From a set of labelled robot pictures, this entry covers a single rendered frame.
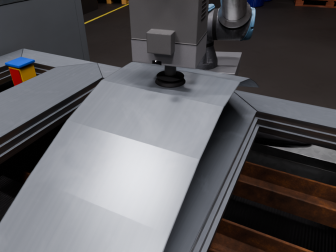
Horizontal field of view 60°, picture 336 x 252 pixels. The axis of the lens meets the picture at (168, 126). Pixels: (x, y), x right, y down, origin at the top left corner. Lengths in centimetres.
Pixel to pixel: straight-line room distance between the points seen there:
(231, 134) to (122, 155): 33
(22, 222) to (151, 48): 24
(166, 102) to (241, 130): 30
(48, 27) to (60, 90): 56
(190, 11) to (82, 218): 25
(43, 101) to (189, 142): 53
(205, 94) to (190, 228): 19
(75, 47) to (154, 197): 122
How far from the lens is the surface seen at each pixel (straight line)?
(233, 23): 110
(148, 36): 35
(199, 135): 33
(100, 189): 32
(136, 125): 35
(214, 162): 54
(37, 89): 86
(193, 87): 40
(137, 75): 44
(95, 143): 35
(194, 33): 35
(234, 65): 124
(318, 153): 94
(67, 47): 143
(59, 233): 33
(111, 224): 31
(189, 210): 45
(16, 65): 98
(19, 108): 78
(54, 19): 137
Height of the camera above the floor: 120
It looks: 33 degrees down
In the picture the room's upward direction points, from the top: straight up
